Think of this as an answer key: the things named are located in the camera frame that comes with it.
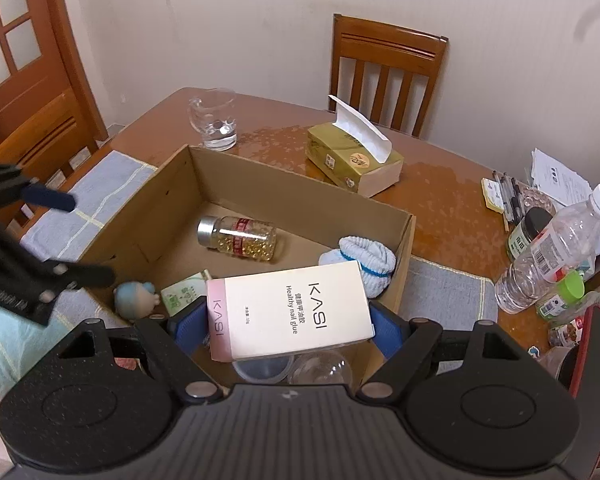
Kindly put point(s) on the dark jar black lid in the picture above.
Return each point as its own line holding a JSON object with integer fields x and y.
{"x": 527, "y": 235}

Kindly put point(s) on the green white tissue packet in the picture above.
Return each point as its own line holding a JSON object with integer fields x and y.
{"x": 182, "y": 295}

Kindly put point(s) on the bunch of pens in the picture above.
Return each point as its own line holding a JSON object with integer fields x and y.
{"x": 510, "y": 197}

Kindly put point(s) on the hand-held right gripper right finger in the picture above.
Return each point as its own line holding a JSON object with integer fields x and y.
{"x": 387, "y": 327}

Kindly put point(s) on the brown cardboard box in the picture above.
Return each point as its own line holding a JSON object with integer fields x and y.
{"x": 290, "y": 195}

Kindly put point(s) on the clear plastic jar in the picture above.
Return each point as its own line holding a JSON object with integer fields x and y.
{"x": 322, "y": 367}

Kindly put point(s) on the gold tissue box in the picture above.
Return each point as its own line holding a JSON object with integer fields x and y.
{"x": 350, "y": 160}

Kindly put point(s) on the clear water bottle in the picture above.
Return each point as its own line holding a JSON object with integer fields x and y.
{"x": 550, "y": 250}

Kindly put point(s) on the glass mug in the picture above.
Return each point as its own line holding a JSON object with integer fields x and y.
{"x": 212, "y": 120}

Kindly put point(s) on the white sock blue stripe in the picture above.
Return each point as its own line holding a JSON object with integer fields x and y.
{"x": 360, "y": 260}

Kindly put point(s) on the light blue toy figure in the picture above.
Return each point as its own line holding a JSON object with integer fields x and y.
{"x": 135, "y": 302}

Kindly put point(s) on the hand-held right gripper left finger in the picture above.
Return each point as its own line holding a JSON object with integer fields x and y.
{"x": 190, "y": 322}

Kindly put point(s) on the small bottle green lid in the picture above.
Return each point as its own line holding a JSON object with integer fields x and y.
{"x": 562, "y": 292}

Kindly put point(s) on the blue grey checked towel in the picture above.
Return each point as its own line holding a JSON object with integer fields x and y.
{"x": 105, "y": 180}

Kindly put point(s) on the white papers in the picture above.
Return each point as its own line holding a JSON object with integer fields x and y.
{"x": 555, "y": 175}

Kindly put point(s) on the capsule bottle silver cap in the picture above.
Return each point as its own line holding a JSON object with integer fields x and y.
{"x": 240, "y": 237}

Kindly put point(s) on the wooden door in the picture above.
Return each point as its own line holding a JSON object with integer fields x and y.
{"x": 25, "y": 60}

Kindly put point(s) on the wooden chair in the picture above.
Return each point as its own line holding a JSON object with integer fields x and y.
{"x": 390, "y": 50}
{"x": 40, "y": 140}

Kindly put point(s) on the tall pink white box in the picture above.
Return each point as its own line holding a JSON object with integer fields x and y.
{"x": 290, "y": 310}

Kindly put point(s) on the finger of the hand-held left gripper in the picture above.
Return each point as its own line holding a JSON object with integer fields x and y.
{"x": 50, "y": 197}
{"x": 87, "y": 275}

